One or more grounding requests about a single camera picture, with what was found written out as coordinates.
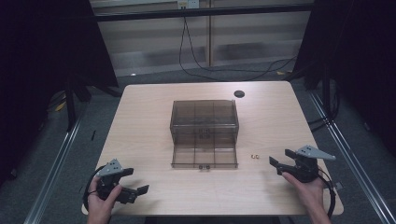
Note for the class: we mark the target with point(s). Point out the person's right hand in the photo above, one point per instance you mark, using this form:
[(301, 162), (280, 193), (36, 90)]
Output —
[(313, 193)]

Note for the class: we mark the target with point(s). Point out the wall power outlet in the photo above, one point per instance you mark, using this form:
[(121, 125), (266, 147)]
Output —
[(188, 3)]

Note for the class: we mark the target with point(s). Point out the metal floor rail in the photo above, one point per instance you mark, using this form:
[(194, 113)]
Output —
[(53, 174), (358, 168)]

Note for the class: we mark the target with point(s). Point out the smoky transparent drawer cabinet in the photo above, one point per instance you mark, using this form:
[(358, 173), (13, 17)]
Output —
[(204, 119)]

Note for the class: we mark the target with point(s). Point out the black metal stand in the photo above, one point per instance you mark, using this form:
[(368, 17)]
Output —
[(326, 93), (71, 105)]

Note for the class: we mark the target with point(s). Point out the person's left hand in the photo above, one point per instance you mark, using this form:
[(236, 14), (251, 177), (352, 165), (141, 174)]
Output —
[(99, 207)]

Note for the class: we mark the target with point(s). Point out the black curtain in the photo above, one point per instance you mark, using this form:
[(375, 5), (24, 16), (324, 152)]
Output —
[(46, 62), (358, 62)]

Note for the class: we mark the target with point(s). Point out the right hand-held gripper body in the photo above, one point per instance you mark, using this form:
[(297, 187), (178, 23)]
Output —
[(306, 169)]

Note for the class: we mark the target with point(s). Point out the smoky transparent divided drawer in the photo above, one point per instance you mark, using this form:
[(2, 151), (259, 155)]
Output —
[(204, 158)]

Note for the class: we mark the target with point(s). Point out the black horizontal bar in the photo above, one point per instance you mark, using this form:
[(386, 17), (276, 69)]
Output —
[(202, 12)]

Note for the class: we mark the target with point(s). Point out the black round table grommet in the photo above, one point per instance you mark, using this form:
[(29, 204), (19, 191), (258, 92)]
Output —
[(239, 93)]

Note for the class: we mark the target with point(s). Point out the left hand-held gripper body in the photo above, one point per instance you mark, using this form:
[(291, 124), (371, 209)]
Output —
[(109, 169)]

